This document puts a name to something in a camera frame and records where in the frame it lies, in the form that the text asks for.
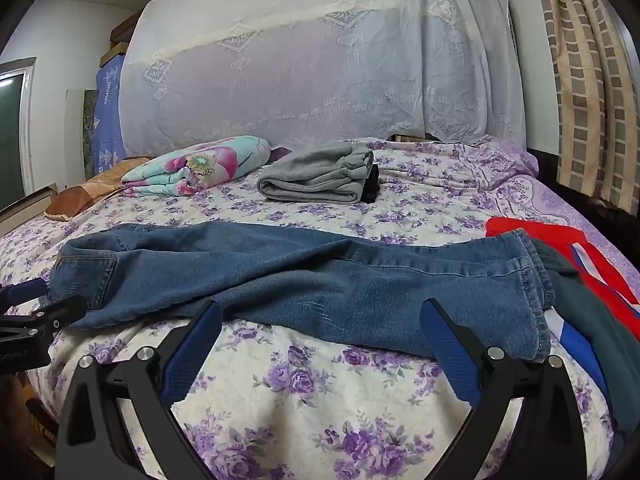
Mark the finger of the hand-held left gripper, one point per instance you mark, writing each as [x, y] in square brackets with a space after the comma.
[22, 291]
[55, 316]

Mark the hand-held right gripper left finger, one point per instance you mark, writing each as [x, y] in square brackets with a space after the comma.
[192, 355]

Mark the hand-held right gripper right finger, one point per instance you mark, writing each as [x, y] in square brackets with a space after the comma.
[450, 355]

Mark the blue denim jeans pants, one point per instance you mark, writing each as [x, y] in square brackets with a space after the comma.
[300, 280]

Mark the folded grey pants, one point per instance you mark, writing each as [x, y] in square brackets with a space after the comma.
[310, 175]

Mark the bed with purple floral sheet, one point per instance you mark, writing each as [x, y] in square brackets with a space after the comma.
[300, 410]

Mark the orange brown cloth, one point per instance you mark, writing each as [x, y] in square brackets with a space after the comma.
[90, 190]

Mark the dark green garment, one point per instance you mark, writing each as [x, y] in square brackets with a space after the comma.
[595, 330]

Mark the white framed window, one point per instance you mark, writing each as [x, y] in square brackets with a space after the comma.
[12, 135]

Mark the framed picture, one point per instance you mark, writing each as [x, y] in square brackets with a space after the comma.
[82, 135]

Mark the folded dark garment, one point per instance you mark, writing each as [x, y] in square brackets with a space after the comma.
[371, 185]

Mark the folded floral blanket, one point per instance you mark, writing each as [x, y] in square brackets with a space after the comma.
[200, 165]

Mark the blue printed carton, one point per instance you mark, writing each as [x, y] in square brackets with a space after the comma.
[109, 120]

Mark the brown cardboard box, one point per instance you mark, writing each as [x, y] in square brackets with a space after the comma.
[125, 27]
[112, 55]

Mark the beige grey checked curtain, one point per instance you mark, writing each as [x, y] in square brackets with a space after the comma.
[585, 85]

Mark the white lace cover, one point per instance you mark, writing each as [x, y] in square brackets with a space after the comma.
[300, 60]

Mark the wooden picture frame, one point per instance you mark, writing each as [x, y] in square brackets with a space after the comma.
[30, 210]

